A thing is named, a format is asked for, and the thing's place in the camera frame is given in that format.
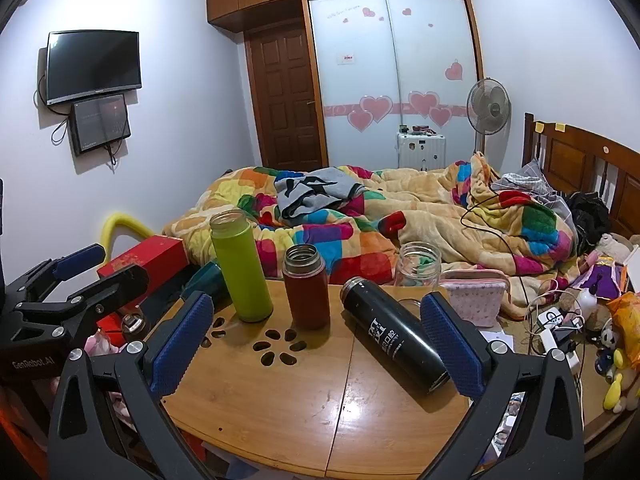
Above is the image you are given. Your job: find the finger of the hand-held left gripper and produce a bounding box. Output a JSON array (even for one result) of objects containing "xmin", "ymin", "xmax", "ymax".
[
  {"xmin": 7, "ymin": 243, "xmax": 107, "ymax": 311},
  {"xmin": 17, "ymin": 265, "xmax": 151, "ymax": 348}
]

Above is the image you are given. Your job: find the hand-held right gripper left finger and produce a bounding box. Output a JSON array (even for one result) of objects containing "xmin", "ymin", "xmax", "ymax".
[{"xmin": 47, "ymin": 291, "xmax": 216, "ymax": 480}]

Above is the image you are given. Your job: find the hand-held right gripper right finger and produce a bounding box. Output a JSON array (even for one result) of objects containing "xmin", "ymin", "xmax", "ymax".
[{"xmin": 418, "ymin": 291, "xmax": 586, "ymax": 480}]

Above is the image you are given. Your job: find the black thermos cup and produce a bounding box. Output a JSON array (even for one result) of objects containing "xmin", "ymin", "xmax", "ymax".
[{"xmin": 340, "ymin": 276, "xmax": 449, "ymax": 396}]

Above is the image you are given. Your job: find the teal cup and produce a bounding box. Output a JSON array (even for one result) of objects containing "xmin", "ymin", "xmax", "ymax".
[{"xmin": 181, "ymin": 261, "xmax": 224, "ymax": 307}]

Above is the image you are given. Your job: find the clear glass cup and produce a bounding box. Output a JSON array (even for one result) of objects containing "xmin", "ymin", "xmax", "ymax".
[{"xmin": 394, "ymin": 241, "xmax": 443, "ymax": 291}]

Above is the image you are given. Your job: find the green thermos cup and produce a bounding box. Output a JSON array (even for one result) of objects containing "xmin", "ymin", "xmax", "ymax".
[{"xmin": 209, "ymin": 210, "xmax": 274, "ymax": 323}]

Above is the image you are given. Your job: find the red thermos cup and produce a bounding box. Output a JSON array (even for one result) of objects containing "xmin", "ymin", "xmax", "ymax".
[{"xmin": 281, "ymin": 244, "xmax": 332, "ymax": 331}]

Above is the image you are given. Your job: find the red cardboard box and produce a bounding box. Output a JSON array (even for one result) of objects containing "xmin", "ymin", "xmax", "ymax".
[{"xmin": 97, "ymin": 236, "xmax": 189, "ymax": 288}]

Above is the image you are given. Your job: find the pink dotted pouch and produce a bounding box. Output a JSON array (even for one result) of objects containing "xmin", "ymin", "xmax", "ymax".
[{"xmin": 440, "ymin": 269, "xmax": 511, "ymax": 324}]

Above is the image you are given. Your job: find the yellow foam tube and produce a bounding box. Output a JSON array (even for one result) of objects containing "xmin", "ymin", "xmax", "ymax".
[{"xmin": 101, "ymin": 213, "xmax": 157, "ymax": 263}]

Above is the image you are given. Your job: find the pink plush toy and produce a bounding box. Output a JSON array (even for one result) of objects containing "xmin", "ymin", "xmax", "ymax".
[{"xmin": 84, "ymin": 334, "xmax": 120, "ymax": 357}]

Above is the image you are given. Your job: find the white power strip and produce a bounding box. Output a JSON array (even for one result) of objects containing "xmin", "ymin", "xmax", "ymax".
[{"xmin": 536, "ymin": 307, "xmax": 582, "ymax": 368}]

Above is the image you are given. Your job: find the colourful patchwork blanket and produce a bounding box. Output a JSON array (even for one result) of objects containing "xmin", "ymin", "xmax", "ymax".
[{"xmin": 161, "ymin": 152, "xmax": 581, "ymax": 318}]

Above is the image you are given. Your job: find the white plastic bottle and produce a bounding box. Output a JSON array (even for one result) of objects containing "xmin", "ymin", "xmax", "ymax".
[{"xmin": 575, "ymin": 282, "xmax": 609, "ymax": 319}]

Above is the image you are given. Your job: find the yellow plush toy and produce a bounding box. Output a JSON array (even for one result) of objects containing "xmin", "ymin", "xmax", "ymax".
[{"xmin": 602, "ymin": 350, "xmax": 632, "ymax": 412}]

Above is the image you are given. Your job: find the orange snack bag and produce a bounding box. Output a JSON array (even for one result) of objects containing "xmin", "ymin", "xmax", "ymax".
[{"xmin": 606, "ymin": 292, "xmax": 640, "ymax": 357}]

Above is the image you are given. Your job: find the grey striped pillow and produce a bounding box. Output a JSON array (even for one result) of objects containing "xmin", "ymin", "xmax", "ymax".
[{"xmin": 492, "ymin": 157, "xmax": 572, "ymax": 211}]

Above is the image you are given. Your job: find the black clothing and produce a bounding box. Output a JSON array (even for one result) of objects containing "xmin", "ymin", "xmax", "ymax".
[{"xmin": 569, "ymin": 191, "xmax": 614, "ymax": 256}]

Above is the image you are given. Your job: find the white suitcase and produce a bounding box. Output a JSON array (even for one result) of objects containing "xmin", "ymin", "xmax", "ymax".
[{"xmin": 396, "ymin": 131, "xmax": 447, "ymax": 170}]

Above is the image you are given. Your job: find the grey printed cloth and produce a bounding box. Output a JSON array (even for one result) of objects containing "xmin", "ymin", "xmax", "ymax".
[{"xmin": 275, "ymin": 167, "xmax": 369, "ymax": 222}]

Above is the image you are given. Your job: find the wooden bed headboard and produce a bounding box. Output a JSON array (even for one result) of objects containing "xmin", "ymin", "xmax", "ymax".
[{"xmin": 522, "ymin": 112, "xmax": 640, "ymax": 239}]

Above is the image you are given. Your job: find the standing electric fan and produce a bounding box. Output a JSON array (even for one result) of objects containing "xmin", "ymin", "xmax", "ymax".
[{"xmin": 466, "ymin": 78, "xmax": 512, "ymax": 157}]

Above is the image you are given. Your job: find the brown wooden door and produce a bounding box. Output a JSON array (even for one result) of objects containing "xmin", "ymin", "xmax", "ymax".
[{"xmin": 245, "ymin": 27, "xmax": 324, "ymax": 172}]

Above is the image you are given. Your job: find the wardrobe with heart stickers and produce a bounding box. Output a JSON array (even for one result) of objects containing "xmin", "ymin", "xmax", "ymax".
[{"xmin": 206, "ymin": 0, "xmax": 484, "ymax": 171}]

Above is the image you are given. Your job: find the black cable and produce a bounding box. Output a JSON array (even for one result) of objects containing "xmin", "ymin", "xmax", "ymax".
[{"xmin": 460, "ymin": 185, "xmax": 533, "ymax": 313}]

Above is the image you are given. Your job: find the small black wall monitor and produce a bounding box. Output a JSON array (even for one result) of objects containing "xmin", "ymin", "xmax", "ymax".
[{"xmin": 70, "ymin": 93, "xmax": 132, "ymax": 156}]

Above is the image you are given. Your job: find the black wall television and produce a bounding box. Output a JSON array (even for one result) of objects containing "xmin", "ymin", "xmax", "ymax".
[{"xmin": 46, "ymin": 30, "xmax": 142, "ymax": 107}]

